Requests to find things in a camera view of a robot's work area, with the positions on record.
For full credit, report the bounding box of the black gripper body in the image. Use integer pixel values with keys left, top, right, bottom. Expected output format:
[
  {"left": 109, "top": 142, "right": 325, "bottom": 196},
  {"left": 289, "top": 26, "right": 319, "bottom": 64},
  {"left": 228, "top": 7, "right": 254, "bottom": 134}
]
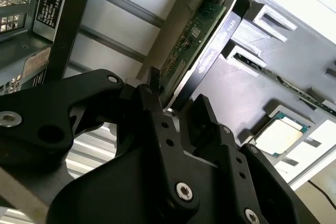
[{"left": 46, "top": 108, "right": 232, "bottom": 224}]

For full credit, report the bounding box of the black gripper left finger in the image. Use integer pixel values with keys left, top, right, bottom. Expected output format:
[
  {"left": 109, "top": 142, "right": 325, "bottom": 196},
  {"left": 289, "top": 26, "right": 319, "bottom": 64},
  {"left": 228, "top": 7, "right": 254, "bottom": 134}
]
[{"left": 0, "top": 66, "right": 200, "bottom": 210}]

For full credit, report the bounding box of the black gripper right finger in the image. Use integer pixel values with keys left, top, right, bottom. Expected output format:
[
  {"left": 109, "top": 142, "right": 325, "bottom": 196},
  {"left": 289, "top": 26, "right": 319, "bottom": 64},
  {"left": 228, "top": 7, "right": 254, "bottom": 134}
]
[{"left": 183, "top": 94, "right": 300, "bottom": 224}]

